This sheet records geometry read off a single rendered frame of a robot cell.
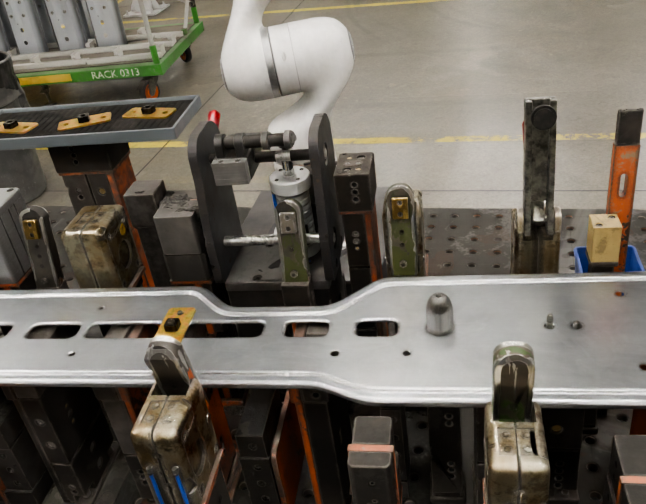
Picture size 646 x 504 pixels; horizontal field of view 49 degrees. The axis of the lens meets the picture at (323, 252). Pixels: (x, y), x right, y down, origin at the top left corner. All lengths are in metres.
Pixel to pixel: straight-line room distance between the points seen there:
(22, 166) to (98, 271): 2.82
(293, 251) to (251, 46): 0.41
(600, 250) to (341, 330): 0.34
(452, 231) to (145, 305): 0.82
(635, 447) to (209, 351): 0.48
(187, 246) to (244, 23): 0.41
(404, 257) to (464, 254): 0.57
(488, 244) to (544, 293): 0.65
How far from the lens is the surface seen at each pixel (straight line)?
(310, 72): 1.23
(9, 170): 3.84
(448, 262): 1.50
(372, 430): 0.76
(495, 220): 1.64
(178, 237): 1.04
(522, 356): 0.65
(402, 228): 0.95
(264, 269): 1.07
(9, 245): 1.15
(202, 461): 0.81
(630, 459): 0.76
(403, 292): 0.92
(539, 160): 0.92
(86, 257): 1.07
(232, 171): 0.96
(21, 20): 5.51
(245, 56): 1.23
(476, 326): 0.86
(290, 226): 0.95
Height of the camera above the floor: 1.55
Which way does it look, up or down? 32 degrees down
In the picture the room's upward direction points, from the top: 9 degrees counter-clockwise
